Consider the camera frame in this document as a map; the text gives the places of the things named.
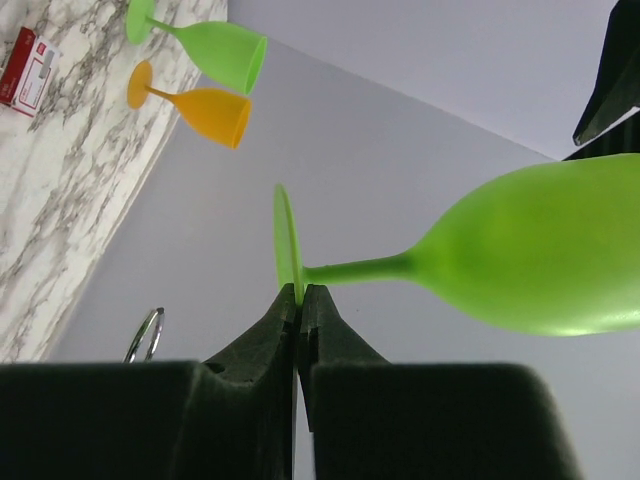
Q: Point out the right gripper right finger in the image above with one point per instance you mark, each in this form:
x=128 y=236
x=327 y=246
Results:
x=372 y=419

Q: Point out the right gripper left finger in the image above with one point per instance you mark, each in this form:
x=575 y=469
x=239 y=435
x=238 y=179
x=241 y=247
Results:
x=228 y=417

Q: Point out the small red white card box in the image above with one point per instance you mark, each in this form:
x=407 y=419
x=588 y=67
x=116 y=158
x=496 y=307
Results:
x=29 y=72

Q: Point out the green wine glass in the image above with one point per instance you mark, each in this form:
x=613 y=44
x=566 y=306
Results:
x=228 y=54
x=551 y=249

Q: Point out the chrome wire wine glass rack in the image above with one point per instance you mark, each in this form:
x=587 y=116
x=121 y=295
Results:
x=145 y=341

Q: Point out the orange plastic wine glass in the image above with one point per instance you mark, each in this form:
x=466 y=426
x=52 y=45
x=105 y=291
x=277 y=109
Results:
x=215 y=114

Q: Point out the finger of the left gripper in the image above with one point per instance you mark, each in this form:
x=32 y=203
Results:
x=600 y=130

